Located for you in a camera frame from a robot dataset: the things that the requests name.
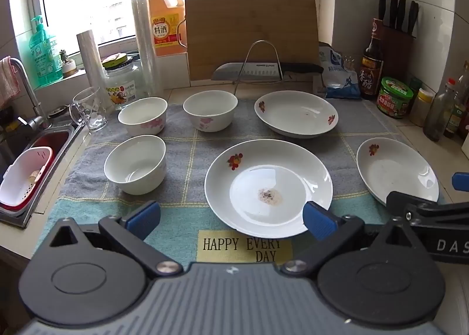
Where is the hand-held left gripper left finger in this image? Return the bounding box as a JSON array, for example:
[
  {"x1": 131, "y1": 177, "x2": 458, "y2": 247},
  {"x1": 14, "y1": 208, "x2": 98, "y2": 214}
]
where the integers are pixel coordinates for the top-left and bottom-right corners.
[{"x1": 49, "y1": 200, "x2": 183, "y2": 279}]

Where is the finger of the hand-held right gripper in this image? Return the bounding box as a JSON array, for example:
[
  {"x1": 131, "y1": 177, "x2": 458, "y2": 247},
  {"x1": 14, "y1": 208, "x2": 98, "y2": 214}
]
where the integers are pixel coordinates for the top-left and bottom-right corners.
[
  {"x1": 452, "y1": 172, "x2": 469, "y2": 191},
  {"x1": 386, "y1": 191, "x2": 469, "y2": 228}
]

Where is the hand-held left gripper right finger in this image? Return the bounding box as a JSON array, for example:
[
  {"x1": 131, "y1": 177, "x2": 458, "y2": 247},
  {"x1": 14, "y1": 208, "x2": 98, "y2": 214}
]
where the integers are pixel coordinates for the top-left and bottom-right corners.
[{"x1": 281, "y1": 201, "x2": 418, "y2": 278}]

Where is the white plate with fruit print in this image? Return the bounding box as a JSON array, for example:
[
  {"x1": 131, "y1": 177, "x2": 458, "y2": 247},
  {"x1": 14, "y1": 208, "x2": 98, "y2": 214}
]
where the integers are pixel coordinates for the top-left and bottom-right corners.
[
  {"x1": 356, "y1": 138, "x2": 439, "y2": 207},
  {"x1": 204, "y1": 139, "x2": 333, "y2": 239},
  {"x1": 254, "y1": 90, "x2": 338, "y2": 139}
]

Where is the white ceramic bowl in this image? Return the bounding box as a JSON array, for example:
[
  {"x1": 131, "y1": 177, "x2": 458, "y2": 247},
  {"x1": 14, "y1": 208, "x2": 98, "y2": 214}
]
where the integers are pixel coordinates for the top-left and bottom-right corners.
[
  {"x1": 118, "y1": 97, "x2": 168, "y2": 137},
  {"x1": 183, "y1": 90, "x2": 238, "y2": 133},
  {"x1": 104, "y1": 135, "x2": 166, "y2": 195}
]

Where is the grey checked table mat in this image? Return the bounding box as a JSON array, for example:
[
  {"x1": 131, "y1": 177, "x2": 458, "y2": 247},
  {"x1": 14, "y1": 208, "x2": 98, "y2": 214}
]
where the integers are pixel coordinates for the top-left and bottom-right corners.
[{"x1": 35, "y1": 95, "x2": 446, "y2": 264}]

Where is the green label bottle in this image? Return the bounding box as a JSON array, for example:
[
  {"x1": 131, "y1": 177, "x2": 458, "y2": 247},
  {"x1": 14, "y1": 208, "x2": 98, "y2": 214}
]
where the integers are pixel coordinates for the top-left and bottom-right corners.
[{"x1": 444, "y1": 99, "x2": 465, "y2": 139}]

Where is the dark glass bottle red cap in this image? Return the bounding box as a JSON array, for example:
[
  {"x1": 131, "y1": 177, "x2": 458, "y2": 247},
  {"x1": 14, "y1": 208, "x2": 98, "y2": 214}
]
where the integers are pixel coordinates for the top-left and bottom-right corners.
[{"x1": 423, "y1": 78, "x2": 457, "y2": 142}]

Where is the yellow-lidded small jar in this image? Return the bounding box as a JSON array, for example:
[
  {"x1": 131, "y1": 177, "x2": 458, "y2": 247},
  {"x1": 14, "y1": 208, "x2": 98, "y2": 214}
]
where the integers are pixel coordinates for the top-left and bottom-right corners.
[{"x1": 409, "y1": 88, "x2": 435, "y2": 127}]

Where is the green-lidded sauce jar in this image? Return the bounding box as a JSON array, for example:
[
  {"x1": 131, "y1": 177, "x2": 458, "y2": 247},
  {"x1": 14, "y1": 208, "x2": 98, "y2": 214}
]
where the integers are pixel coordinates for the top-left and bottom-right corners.
[{"x1": 377, "y1": 77, "x2": 414, "y2": 118}]

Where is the red basin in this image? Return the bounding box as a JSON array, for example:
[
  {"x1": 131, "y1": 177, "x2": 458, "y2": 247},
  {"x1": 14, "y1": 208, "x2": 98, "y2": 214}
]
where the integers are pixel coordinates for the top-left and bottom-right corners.
[{"x1": 0, "y1": 130, "x2": 72, "y2": 216}]

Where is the clear glass mug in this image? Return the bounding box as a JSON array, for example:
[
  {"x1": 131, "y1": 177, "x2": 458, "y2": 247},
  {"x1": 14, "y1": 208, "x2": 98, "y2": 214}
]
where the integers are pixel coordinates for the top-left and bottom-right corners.
[{"x1": 69, "y1": 87, "x2": 108, "y2": 133}]

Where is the steel sink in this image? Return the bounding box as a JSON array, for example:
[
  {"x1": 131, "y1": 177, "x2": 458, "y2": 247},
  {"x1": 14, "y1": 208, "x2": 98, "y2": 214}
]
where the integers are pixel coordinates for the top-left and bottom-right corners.
[{"x1": 0, "y1": 119, "x2": 85, "y2": 228}]

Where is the white colander basket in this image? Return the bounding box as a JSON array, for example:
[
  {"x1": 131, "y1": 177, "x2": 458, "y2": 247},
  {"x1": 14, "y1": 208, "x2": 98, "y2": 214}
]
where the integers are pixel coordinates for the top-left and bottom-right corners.
[{"x1": 0, "y1": 146, "x2": 55, "y2": 207}]

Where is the glass jar with label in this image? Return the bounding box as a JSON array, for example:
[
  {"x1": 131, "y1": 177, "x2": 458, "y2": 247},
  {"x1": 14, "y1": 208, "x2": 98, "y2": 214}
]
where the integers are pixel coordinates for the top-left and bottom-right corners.
[{"x1": 103, "y1": 52, "x2": 147, "y2": 110}]

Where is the white and blue salt bag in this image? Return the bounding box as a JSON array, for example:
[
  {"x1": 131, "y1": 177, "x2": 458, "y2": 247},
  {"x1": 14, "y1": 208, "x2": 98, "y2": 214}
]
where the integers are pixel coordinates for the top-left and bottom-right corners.
[{"x1": 318, "y1": 42, "x2": 361, "y2": 99}]

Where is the dark sauce bottle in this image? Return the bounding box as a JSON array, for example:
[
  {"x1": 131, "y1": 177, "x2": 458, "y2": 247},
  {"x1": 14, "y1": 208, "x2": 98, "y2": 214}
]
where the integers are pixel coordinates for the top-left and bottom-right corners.
[{"x1": 362, "y1": 18, "x2": 383, "y2": 99}]

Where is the dark wooden knife block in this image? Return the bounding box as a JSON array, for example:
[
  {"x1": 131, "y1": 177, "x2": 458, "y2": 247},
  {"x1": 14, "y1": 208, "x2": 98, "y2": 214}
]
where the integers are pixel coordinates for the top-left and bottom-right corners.
[{"x1": 381, "y1": 22, "x2": 415, "y2": 85}]

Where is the metal faucet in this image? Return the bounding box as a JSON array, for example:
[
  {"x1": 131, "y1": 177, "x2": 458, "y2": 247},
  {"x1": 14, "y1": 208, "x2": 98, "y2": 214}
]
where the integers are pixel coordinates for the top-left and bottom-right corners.
[{"x1": 7, "y1": 58, "x2": 52, "y2": 131}]

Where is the short plastic wrap roll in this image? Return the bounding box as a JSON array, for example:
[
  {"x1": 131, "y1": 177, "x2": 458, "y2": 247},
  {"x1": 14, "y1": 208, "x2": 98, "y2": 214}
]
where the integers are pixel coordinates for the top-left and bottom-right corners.
[{"x1": 76, "y1": 30, "x2": 107, "y2": 109}]

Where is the small potted plant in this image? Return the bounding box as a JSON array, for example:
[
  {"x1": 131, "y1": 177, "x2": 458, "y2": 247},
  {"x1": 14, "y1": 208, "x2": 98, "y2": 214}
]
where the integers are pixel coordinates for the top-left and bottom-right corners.
[{"x1": 59, "y1": 49, "x2": 78, "y2": 77}]

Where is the tall plastic wrap roll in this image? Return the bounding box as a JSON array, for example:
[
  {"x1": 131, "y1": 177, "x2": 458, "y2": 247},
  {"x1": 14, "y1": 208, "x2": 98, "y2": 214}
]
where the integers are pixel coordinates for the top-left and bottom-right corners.
[{"x1": 131, "y1": 0, "x2": 164, "y2": 98}]

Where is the green dish soap bottle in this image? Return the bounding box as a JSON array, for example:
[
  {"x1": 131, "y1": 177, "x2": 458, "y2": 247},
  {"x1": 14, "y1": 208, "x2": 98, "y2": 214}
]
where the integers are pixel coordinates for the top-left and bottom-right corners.
[{"x1": 28, "y1": 15, "x2": 64, "y2": 87}]

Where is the pink cloth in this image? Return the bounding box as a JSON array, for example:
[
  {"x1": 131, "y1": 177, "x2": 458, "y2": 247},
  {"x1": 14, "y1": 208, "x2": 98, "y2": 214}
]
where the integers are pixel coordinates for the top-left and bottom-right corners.
[{"x1": 0, "y1": 57, "x2": 21, "y2": 109}]

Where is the orange cooking wine jug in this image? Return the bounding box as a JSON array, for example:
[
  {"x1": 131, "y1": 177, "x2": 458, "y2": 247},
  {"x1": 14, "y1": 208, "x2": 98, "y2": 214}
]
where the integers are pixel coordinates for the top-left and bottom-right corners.
[{"x1": 147, "y1": 0, "x2": 187, "y2": 58}]

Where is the bamboo cutting board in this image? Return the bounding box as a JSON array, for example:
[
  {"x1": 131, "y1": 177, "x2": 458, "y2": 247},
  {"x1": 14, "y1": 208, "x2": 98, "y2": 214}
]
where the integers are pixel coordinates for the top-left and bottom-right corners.
[{"x1": 184, "y1": 0, "x2": 320, "y2": 81}]

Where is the black-handled santoku knife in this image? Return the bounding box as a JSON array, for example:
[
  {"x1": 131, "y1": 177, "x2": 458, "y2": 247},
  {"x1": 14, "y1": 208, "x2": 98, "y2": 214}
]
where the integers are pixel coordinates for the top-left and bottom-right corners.
[{"x1": 213, "y1": 61, "x2": 325, "y2": 81}]

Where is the metal wire rack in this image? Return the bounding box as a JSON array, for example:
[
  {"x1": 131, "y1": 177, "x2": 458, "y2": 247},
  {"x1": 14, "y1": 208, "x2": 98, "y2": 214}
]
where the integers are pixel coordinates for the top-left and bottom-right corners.
[{"x1": 232, "y1": 40, "x2": 290, "y2": 96}]

